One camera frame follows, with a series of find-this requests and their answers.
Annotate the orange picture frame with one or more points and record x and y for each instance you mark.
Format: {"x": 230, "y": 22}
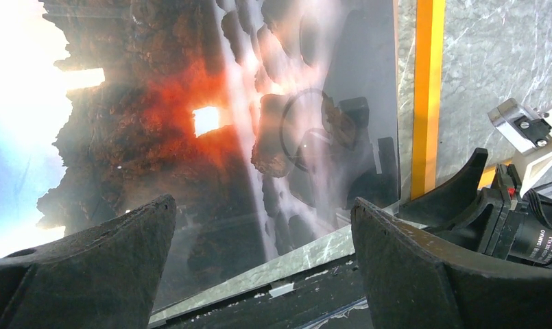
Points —
{"x": 470, "y": 57}

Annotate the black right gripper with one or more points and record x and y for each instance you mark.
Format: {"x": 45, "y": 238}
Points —
{"x": 495, "y": 221}

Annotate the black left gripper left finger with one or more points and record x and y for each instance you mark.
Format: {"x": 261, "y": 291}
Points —
{"x": 106, "y": 276}

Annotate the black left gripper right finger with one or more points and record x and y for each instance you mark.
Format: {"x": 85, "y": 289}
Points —
{"x": 413, "y": 279}

